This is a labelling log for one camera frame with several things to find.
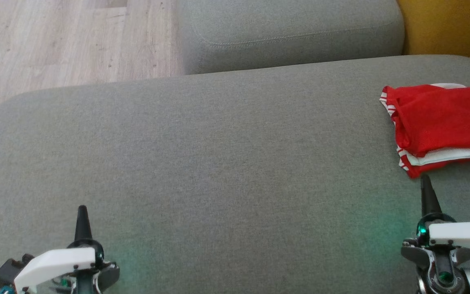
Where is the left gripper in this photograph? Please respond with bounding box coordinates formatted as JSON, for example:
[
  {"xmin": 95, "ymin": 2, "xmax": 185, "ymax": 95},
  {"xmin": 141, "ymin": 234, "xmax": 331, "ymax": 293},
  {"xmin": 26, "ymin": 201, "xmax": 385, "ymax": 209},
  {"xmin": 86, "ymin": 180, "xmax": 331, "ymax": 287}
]
[{"xmin": 14, "ymin": 205, "xmax": 120, "ymax": 294}]

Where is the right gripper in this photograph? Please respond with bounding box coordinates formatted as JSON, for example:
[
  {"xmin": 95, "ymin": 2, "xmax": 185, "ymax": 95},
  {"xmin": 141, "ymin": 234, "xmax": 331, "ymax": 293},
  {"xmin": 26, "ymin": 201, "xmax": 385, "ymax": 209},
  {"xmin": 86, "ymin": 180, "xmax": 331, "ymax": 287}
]
[{"xmin": 401, "ymin": 174, "xmax": 470, "ymax": 268}]

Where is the red basketball jersey white trim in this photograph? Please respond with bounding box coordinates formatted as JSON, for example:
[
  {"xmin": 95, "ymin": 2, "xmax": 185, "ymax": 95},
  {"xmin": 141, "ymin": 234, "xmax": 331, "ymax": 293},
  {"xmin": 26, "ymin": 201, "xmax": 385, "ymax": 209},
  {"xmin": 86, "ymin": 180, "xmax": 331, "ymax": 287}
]
[{"xmin": 379, "ymin": 84, "xmax": 470, "ymax": 179}]

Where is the yellow upholstered sofa section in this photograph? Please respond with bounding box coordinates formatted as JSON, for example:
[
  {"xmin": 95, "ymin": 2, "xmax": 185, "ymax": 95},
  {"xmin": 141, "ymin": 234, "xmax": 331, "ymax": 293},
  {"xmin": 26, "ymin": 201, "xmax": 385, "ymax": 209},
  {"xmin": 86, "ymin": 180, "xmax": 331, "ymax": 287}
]
[{"xmin": 396, "ymin": 0, "xmax": 470, "ymax": 71}]

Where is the small grey sofa section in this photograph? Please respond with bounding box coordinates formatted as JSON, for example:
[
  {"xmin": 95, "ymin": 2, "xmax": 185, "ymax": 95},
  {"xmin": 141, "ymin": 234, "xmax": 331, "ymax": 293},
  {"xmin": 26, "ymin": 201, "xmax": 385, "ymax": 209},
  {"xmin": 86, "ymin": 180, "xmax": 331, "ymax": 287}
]
[{"xmin": 178, "ymin": 0, "xmax": 406, "ymax": 75}]

